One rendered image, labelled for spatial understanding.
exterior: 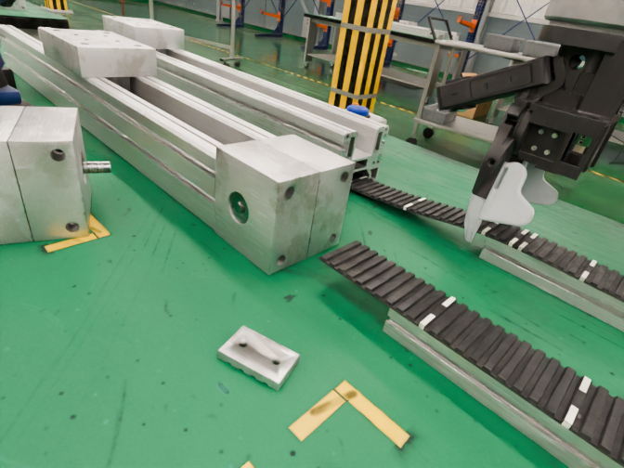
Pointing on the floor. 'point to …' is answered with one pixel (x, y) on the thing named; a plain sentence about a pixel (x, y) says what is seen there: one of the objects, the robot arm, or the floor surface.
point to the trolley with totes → (503, 47)
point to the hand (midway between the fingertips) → (481, 220)
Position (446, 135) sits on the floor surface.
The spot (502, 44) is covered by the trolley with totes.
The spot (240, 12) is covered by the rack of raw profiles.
